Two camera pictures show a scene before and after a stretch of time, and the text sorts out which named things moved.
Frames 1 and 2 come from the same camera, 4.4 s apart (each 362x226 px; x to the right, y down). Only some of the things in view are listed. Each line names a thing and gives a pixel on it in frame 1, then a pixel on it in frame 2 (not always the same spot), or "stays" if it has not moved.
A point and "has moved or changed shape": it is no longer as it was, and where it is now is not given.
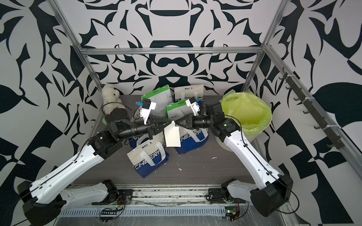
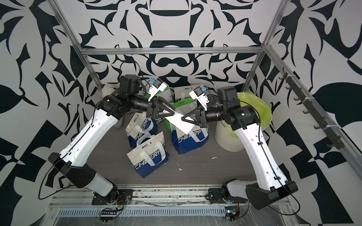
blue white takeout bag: (184, 92) stays
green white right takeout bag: (178, 110) stays
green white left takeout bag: (161, 97) stays
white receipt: (172, 135) has moved or changed shape
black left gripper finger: (163, 121) → (166, 102)
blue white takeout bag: (190, 139) stays
